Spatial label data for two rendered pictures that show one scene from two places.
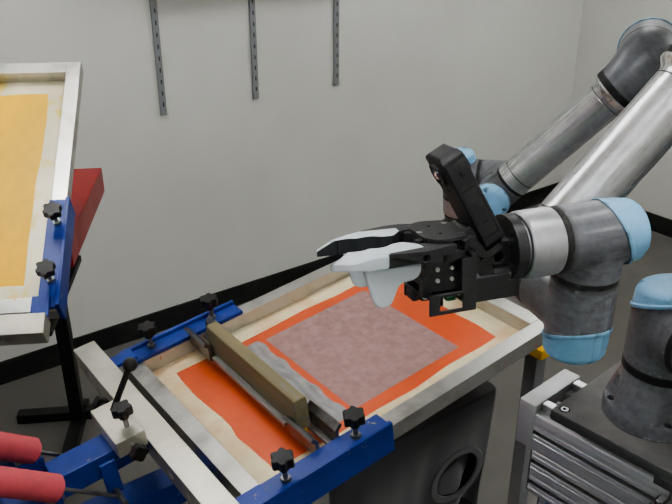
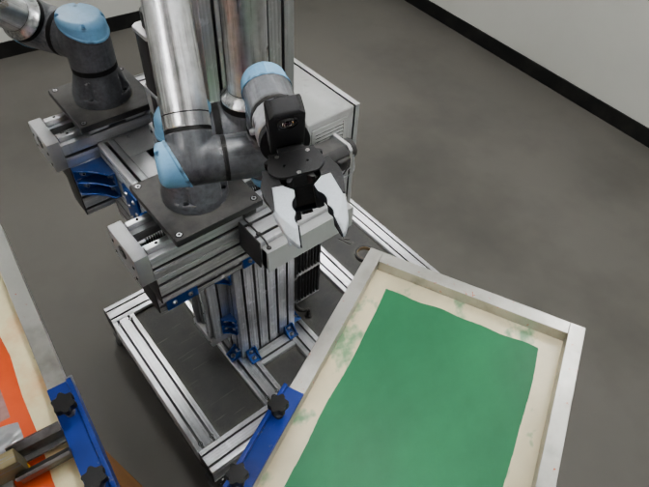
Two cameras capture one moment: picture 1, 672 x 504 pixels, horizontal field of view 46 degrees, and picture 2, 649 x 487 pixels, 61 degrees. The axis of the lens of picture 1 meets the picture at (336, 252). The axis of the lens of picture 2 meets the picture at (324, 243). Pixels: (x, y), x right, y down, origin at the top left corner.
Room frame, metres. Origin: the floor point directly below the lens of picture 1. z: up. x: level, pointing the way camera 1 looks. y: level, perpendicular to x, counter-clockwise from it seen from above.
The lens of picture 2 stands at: (0.70, 0.44, 2.13)
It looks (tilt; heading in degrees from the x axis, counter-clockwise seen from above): 47 degrees down; 270
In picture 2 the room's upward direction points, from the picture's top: 3 degrees clockwise
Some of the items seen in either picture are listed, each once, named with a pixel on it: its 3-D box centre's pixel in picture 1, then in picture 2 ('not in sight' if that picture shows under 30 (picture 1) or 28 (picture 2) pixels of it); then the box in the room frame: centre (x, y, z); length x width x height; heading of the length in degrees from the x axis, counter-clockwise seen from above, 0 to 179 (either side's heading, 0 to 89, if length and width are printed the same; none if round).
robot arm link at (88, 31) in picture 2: not in sight; (83, 36); (1.34, -0.87, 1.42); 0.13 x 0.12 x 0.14; 160
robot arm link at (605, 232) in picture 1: (591, 236); (269, 100); (0.80, -0.29, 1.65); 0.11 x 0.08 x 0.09; 108
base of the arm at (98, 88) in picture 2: not in sight; (98, 78); (1.34, -0.86, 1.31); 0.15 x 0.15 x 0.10
